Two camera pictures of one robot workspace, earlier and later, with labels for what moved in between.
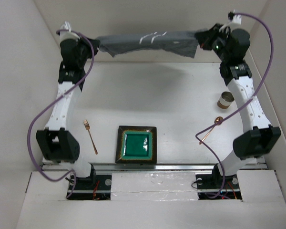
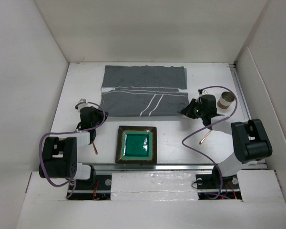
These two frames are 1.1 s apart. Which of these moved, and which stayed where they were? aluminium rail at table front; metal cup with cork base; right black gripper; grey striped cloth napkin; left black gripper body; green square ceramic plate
Moved: left black gripper body; right black gripper; grey striped cloth napkin
Stayed: green square ceramic plate; metal cup with cork base; aluminium rail at table front
